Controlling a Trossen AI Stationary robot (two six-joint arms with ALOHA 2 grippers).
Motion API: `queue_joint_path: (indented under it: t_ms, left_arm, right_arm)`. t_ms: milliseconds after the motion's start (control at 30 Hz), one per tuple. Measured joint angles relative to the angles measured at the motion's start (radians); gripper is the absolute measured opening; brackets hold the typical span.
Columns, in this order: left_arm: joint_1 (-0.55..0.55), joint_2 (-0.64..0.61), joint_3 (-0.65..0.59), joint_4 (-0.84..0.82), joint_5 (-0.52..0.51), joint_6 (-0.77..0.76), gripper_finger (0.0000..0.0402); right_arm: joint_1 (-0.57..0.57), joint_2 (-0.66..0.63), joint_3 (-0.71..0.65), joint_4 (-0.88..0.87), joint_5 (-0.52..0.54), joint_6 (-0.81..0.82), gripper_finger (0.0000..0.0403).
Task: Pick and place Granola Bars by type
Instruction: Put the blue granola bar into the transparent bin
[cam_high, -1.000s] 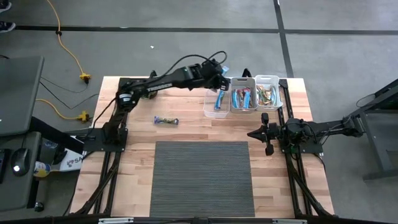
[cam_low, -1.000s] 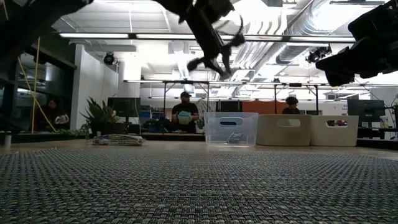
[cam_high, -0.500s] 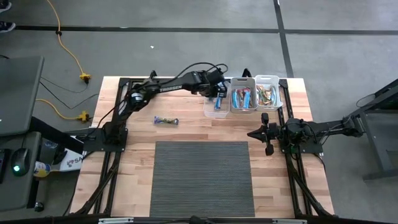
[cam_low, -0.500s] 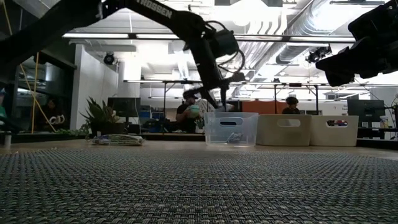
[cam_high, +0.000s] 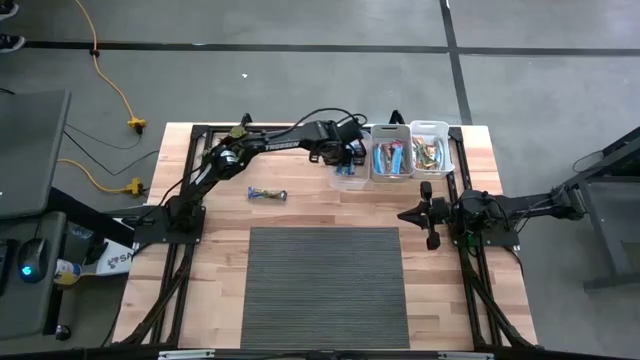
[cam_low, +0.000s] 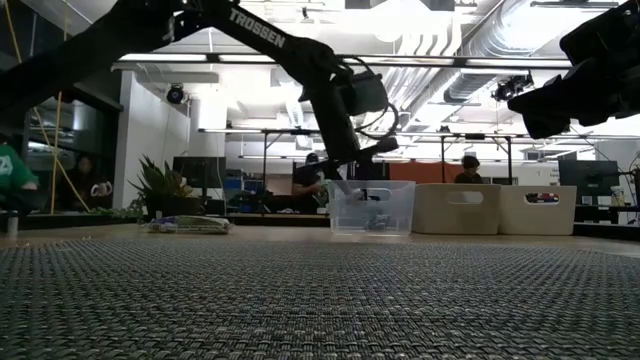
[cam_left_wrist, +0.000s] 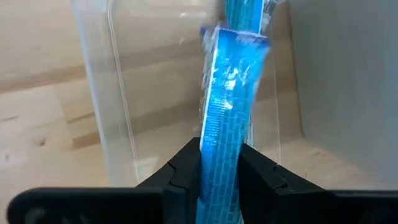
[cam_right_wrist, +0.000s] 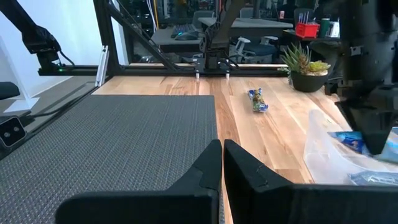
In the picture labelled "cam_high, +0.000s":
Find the black metal stand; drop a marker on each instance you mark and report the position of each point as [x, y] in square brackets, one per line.
[607, 235]

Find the grey desk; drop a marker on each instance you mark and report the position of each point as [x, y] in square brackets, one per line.
[30, 310]

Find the silver frame bracket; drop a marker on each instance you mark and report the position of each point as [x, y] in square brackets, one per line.
[185, 355]
[465, 356]

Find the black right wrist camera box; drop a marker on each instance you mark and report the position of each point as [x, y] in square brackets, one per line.
[444, 210]

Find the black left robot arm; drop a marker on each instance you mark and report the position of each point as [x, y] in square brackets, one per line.
[280, 142]

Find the black computer mouse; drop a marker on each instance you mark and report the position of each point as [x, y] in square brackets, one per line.
[32, 257]

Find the person's shoe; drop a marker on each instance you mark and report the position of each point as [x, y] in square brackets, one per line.
[11, 43]
[7, 11]

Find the white and yellow bottle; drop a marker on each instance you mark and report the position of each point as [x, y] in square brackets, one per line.
[67, 271]

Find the red-end chewy granola bar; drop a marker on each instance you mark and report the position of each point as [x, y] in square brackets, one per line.
[389, 157]
[398, 160]
[381, 160]

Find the black keyboard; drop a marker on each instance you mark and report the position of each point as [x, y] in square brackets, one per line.
[5, 265]

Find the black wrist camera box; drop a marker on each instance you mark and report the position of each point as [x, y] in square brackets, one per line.
[444, 210]
[350, 131]

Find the grey woven placemat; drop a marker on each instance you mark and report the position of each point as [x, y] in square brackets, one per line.
[325, 290]

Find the grey plastic bin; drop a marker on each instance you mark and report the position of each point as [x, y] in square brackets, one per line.
[392, 132]

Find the dark grey flat panel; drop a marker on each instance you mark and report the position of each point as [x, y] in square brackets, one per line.
[30, 150]

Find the white cardboard box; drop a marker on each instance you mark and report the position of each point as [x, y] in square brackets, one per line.
[117, 260]

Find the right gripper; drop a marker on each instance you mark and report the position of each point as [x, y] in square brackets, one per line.
[434, 241]

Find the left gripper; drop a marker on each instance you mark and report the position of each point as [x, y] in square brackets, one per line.
[332, 150]

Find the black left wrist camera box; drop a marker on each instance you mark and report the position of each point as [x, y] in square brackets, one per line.
[350, 131]

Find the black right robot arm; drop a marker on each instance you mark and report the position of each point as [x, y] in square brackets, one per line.
[525, 205]

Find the black aluminium table frame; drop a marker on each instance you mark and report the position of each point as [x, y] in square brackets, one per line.
[199, 136]

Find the white plastic bin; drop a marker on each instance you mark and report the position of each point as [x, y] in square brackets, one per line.
[430, 127]

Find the black caster wheel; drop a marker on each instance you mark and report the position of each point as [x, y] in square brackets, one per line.
[63, 333]

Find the clear plastic bin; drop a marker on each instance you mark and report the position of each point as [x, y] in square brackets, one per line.
[350, 184]

